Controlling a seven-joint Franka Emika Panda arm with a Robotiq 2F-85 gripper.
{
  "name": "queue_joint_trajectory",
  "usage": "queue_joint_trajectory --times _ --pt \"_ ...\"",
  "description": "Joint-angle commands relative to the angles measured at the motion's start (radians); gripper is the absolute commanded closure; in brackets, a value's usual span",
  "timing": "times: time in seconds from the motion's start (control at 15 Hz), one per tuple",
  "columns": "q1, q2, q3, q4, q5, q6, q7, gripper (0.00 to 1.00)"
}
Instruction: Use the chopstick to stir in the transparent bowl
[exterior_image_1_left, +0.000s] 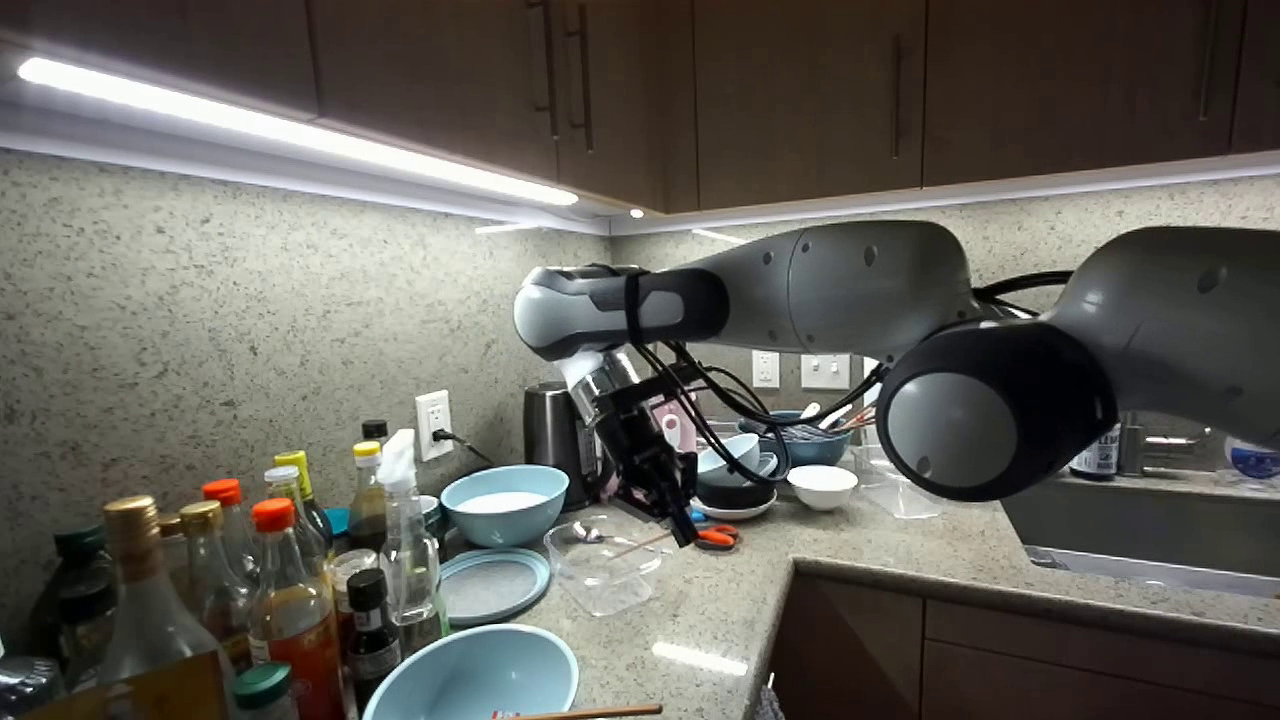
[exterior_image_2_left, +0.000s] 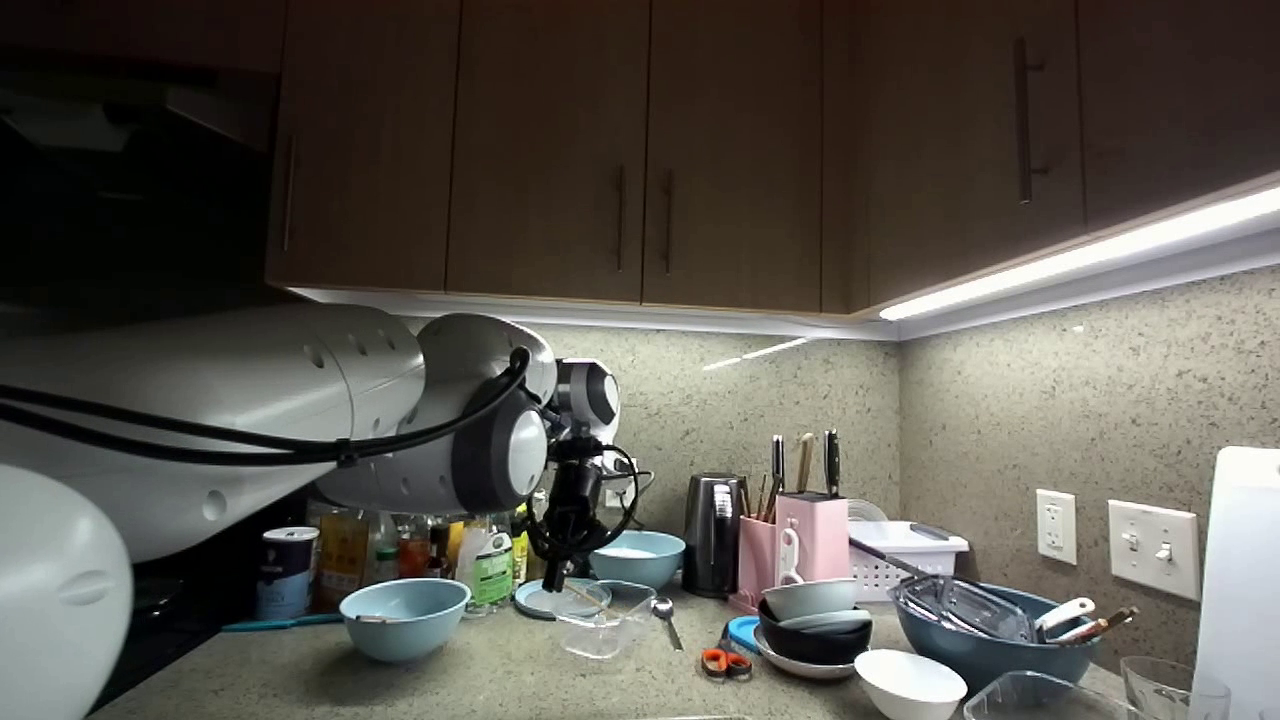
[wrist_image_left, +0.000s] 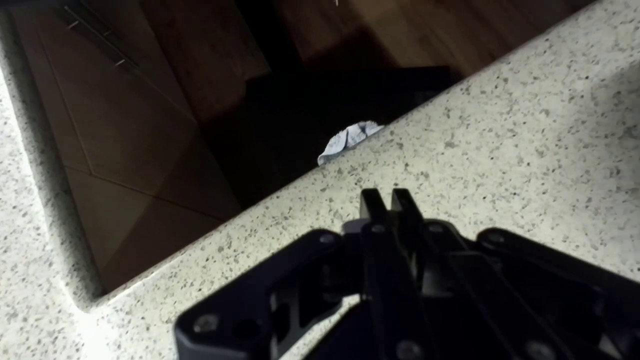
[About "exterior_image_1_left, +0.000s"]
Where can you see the steel kitchen sink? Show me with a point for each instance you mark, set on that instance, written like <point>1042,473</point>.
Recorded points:
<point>1147,526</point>

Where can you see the dark green cap bottle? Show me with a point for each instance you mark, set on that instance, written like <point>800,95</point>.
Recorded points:
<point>74,587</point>

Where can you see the large dark blue bowl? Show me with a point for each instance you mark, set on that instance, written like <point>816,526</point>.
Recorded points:
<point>807,443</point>

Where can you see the large gold cap bottle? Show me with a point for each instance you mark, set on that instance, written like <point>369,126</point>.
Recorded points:
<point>133,614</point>

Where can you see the pink knife block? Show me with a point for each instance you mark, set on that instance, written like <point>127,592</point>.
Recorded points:
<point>675,421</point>

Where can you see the gray bowl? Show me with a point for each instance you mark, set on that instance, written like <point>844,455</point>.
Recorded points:
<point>726,455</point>

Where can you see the clear glass container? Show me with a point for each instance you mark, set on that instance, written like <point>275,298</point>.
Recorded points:
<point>603,574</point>
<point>885,501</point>

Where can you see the under cabinet light strip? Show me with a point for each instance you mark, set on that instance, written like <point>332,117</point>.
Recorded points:
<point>264,135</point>

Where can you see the white shallow bowl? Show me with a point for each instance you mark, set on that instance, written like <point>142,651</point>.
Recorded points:
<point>734,514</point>

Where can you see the metal spoon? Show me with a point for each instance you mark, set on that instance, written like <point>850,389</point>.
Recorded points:
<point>583,531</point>

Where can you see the green lid jar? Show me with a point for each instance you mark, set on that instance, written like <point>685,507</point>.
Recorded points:
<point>263,687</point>

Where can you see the wooden chopstick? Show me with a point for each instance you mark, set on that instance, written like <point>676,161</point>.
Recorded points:
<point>584,714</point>

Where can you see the white wall outlet with plug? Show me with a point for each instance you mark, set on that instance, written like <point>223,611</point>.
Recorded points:
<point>434,424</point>

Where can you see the white light switch plate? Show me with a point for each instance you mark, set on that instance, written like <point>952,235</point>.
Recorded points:
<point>821,370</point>

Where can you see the black cap oil bottle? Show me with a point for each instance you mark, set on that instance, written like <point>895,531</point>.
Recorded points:
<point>375,428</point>

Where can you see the blue dish soap bottle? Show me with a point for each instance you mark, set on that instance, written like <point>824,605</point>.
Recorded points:
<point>1255,461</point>

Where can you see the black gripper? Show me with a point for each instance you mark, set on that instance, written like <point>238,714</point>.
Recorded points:
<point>652,447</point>

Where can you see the black thermos flask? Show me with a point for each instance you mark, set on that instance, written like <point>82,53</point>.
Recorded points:
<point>544,432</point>

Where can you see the yellow cap bottle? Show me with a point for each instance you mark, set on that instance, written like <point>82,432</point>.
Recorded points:
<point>299,461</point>

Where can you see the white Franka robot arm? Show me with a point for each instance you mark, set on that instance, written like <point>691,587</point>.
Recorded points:
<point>824,280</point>

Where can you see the small dark black cap bottle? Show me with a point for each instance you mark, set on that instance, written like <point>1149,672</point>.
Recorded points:
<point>366,626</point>

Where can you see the light blue bowl white contents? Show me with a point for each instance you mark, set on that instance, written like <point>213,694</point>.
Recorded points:
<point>506,507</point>

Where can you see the light blue plate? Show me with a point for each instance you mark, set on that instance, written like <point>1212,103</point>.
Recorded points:
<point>490,587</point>

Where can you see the white cap bottle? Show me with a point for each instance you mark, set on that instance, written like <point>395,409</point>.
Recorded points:
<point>281,476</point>

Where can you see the orange cap sauce bottle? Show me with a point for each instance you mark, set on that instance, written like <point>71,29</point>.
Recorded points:
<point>226,491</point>
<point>287,603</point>

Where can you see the light blue bowl holding packets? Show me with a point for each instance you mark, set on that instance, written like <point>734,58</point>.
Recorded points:
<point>474,672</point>

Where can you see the pale cap bottle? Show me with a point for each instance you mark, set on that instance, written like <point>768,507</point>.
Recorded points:
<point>366,473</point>

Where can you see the black bowl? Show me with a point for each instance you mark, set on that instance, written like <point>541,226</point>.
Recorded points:
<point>734,491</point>

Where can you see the small white bowl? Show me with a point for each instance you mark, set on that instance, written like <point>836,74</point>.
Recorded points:
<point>821,487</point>

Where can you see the brown lower cabinet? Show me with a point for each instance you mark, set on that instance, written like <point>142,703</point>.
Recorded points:
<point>1042,652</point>

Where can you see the brown wooden upper cabinet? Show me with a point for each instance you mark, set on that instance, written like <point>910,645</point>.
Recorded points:
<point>400,53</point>
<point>1015,83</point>

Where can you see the small gold cap bottle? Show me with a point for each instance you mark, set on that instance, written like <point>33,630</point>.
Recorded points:
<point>207,561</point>

